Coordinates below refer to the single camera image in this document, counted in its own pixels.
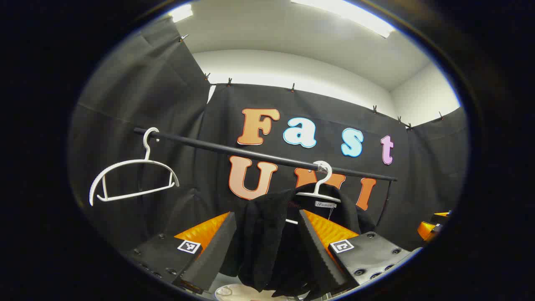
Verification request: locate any ceiling light panel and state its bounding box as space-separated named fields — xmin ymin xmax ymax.
xmin=167 ymin=3 xmax=194 ymax=23

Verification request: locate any black metal clothes rack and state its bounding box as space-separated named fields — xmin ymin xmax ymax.
xmin=133 ymin=127 xmax=397 ymax=228

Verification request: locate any black ribbed knit sweater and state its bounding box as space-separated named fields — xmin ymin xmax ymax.
xmin=219 ymin=188 xmax=377 ymax=299

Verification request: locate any black backdrop cloth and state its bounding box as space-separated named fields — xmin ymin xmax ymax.
xmin=69 ymin=17 xmax=469 ymax=268

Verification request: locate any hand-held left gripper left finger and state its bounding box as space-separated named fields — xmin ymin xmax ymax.
xmin=123 ymin=211 xmax=238 ymax=293

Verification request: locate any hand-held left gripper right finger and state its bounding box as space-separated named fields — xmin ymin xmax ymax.
xmin=298 ymin=209 xmax=423 ymax=298

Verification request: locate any row of small backdrop clips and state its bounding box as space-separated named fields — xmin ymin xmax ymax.
xmin=178 ymin=33 xmax=446 ymax=130

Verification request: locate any white plastic clothes hanger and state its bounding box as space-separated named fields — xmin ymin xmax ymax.
xmin=89 ymin=127 xmax=180 ymax=207
xmin=285 ymin=161 xmax=341 ymax=226

